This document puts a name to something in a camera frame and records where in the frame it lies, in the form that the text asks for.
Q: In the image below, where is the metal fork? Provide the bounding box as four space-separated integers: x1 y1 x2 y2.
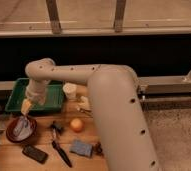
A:
77 107 92 117

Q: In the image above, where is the small red bowl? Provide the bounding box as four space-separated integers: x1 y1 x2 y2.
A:
13 116 33 141

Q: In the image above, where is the blue sponge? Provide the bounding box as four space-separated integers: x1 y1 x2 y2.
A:
70 140 93 157

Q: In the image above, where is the white paper cup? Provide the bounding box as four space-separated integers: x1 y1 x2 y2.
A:
63 83 77 100

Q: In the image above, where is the bunch of dark grapes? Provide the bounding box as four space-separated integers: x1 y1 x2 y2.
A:
93 142 104 156

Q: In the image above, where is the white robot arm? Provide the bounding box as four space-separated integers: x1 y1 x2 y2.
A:
25 58 162 171

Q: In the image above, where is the black rectangular block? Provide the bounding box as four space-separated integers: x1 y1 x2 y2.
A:
22 145 48 164

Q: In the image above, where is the purple bowl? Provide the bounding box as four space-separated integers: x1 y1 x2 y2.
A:
6 117 37 143

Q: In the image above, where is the black handled knife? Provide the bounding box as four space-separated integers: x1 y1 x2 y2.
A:
50 128 73 169

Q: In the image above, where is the black toy brush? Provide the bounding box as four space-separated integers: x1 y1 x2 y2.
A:
50 121 64 134

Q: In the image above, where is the green plastic tray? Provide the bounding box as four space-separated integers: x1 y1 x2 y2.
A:
5 78 64 113

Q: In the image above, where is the orange fruit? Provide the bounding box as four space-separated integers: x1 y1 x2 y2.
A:
70 118 84 132

